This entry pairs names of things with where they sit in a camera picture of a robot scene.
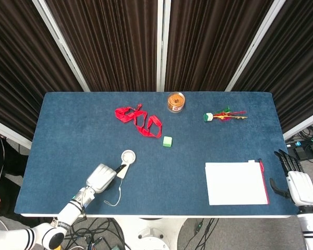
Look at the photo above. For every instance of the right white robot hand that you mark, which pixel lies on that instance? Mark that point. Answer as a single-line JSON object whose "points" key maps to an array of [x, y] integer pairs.
{"points": [[294, 179]]}

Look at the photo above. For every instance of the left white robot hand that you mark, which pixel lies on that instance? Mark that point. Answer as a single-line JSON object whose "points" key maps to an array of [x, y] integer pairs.
{"points": [[101, 177]]}

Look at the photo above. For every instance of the small white handheld fan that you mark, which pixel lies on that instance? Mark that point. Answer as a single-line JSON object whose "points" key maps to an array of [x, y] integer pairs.
{"points": [[127, 161]]}

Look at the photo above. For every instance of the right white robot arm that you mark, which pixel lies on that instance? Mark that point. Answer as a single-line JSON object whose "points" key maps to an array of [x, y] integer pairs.
{"points": [[310, 227]]}

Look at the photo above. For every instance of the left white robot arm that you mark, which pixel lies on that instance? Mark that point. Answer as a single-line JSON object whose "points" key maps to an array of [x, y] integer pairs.
{"points": [[54, 221]]}

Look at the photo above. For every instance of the blue fabric table cover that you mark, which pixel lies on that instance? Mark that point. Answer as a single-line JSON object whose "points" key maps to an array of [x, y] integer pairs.
{"points": [[156, 153]]}

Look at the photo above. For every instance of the red fabric ribbon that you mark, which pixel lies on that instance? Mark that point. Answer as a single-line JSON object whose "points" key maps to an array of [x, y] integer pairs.
{"points": [[141, 120]]}

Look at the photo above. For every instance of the green foam cube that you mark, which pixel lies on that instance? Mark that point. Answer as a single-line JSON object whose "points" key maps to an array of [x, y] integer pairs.
{"points": [[167, 142]]}

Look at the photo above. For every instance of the feather shuttlecock with green base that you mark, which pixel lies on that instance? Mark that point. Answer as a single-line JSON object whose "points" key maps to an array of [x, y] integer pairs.
{"points": [[219, 115]]}

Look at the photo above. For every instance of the clear jar with orange contents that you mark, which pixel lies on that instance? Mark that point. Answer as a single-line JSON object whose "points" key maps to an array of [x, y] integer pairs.
{"points": [[176, 102]]}

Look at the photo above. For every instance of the dark brown pleated curtain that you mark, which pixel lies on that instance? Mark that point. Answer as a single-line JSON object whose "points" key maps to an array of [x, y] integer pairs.
{"points": [[109, 44]]}

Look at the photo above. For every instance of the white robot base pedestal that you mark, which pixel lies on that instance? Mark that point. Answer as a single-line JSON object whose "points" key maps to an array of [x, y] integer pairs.
{"points": [[151, 234]]}

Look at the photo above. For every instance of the white folding screen frame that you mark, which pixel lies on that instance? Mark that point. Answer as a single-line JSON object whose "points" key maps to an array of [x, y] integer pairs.
{"points": [[161, 44]]}

